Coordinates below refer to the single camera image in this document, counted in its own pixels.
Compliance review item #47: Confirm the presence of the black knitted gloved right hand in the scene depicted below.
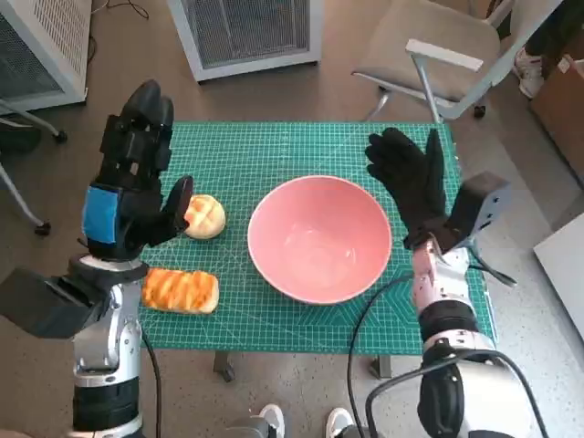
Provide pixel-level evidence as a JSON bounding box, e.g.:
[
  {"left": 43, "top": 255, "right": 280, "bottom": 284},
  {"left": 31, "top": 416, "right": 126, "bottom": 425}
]
[{"left": 363, "top": 127, "right": 451, "bottom": 250}]

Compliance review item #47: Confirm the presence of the bare black left hand blue tape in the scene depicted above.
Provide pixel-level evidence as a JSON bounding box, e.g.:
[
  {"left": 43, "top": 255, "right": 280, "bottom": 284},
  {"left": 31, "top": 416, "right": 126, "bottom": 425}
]
[{"left": 80, "top": 79, "right": 195, "bottom": 262}]

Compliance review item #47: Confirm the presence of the rectangular toy bread loaf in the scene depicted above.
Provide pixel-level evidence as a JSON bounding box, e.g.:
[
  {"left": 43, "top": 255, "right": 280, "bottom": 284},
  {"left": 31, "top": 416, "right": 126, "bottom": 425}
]
[{"left": 141, "top": 267, "right": 220, "bottom": 315}]

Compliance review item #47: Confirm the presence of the pink bowl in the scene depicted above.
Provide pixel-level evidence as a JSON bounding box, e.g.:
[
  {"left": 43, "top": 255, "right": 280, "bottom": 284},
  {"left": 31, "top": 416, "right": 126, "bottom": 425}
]
[{"left": 246, "top": 175, "right": 393, "bottom": 306}]

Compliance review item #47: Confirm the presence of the round toy bread bun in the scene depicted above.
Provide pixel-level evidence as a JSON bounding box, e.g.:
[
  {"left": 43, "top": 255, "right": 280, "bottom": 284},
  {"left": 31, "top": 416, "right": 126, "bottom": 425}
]
[{"left": 182, "top": 193, "right": 227, "bottom": 241}]

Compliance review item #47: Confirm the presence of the grey-legged swivel chair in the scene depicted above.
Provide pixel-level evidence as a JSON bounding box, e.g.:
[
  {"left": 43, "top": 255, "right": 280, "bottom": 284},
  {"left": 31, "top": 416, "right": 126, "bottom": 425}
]
[{"left": 0, "top": 98, "right": 69, "bottom": 236}]

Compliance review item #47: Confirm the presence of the beige office chair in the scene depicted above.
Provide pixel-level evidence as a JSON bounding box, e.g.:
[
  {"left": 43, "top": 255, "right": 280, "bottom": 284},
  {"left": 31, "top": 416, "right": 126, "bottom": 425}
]
[{"left": 350, "top": 0, "right": 567, "bottom": 124}]

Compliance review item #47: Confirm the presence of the green cutting mat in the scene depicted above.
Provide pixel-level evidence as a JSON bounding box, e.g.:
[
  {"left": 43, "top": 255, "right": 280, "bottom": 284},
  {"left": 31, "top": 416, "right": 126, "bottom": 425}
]
[{"left": 136, "top": 120, "right": 499, "bottom": 356}]

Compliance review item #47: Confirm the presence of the brown cardboard box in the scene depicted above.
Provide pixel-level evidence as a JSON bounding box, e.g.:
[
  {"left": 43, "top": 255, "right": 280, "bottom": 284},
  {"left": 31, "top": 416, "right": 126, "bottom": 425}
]
[{"left": 528, "top": 54, "right": 584, "bottom": 183}]

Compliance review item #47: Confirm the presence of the white side table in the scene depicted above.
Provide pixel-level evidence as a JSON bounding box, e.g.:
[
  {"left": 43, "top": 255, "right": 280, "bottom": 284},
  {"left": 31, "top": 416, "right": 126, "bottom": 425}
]
[{"left": 533, "top": 212, "right": 584, "bottom": 348}]

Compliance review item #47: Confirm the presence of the white perforated metal cabinet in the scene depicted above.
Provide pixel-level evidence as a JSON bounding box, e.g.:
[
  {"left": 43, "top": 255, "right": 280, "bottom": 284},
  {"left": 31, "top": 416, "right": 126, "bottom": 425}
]
[
  {"left": 166, "top": 0, "right": 323, "bottom": 83},
  {"left": 0, "top": 0, "right": 95, "bottom": 113}
]

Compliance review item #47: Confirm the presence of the white grey robot left foot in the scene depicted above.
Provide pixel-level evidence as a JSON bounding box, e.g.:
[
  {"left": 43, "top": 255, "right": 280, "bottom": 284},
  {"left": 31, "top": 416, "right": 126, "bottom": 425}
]
[{"left": 223, "top": 403, "right": 287, "bottom": 438}]

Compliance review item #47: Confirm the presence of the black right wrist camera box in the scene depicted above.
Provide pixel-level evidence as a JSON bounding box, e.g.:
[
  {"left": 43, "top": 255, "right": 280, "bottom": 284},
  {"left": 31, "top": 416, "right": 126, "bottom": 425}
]
[{"left": 440, "top": 172, "right": 511, "bottom": 251}]

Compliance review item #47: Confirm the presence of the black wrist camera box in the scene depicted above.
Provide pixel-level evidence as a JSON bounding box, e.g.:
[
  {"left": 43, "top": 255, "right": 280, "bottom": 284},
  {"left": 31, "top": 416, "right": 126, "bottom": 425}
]
[
  {"left": 0, "top": 267, "right": 113, "bottom": 339},
  {"left": 440, "top": 172, "right": 511, "bottom": 251}
]

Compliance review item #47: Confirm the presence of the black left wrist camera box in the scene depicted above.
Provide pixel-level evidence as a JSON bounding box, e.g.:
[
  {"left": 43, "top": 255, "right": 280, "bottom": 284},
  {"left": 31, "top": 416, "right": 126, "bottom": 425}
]
[{"left": 0, "top": 267, "right": 113, "bottom": 339}]

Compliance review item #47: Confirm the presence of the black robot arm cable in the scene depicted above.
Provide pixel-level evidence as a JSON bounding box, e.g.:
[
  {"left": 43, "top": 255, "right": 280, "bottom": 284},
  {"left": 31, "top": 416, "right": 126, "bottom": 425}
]
[
  {"left": 141, "top": 337, "right": 164, "bottom": 438},
  {"left": 364, "top": 349, "right": 553, "bottom": 438},
  {"left": 346, "top": 273, "right": 416, "bottom": 438}
]

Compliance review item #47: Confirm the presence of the thin black floor cable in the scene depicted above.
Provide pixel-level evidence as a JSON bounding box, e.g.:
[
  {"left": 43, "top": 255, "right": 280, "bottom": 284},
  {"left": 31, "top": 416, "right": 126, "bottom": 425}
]
[{"left": 89, "top": 0, "right": 151, "bottom": 63}]

